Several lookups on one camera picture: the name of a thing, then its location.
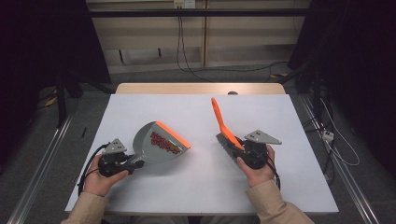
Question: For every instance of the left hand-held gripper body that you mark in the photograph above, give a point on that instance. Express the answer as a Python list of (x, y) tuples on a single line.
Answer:
[(113, 163)]

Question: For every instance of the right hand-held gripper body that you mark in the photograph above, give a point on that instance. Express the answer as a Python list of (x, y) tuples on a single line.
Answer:
[(255, 155)]

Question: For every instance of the grey dustpan with orange edge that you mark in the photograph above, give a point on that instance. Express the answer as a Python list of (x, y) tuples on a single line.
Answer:
[(146, 146)]

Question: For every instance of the orange brush with grey bristles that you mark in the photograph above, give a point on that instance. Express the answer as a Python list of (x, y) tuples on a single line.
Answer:
[(222, 124)]

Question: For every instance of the pile of red kidney beans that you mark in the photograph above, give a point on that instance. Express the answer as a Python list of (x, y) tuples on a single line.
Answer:
[(163, 142)]

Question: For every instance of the person's right hand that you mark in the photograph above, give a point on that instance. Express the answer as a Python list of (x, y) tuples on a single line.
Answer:
[(260, 177)]

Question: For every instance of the person's left hand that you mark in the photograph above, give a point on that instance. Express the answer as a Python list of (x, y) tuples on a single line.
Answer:
[(99, 185)]

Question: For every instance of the white table cover sheet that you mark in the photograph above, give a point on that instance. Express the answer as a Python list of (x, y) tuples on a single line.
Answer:
[(202, 180)]

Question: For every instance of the small black floor object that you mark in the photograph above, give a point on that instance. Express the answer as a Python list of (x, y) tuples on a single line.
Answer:
[(83, 132)]

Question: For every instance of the white power strip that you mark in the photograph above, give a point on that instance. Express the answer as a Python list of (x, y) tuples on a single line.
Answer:
[(328, 136)]

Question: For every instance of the wooden table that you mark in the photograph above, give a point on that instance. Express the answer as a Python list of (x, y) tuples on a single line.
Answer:
[(186, 88)]

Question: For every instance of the black metal stand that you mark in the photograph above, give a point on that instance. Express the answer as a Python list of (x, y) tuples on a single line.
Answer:
[(61, 102)]

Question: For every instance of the black horizontal metal bar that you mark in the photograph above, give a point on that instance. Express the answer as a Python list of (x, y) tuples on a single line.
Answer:
[(202, 12)]

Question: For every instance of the black curtain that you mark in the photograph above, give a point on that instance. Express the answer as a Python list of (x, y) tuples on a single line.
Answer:
[(37, 40), (358, 46)]

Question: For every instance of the aluminium floor rail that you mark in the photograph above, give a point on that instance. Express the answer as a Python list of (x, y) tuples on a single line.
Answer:
[(37, 174), (345, 174)]

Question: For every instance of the white wall socket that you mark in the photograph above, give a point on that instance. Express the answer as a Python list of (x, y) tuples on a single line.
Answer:
[(184, 3)]

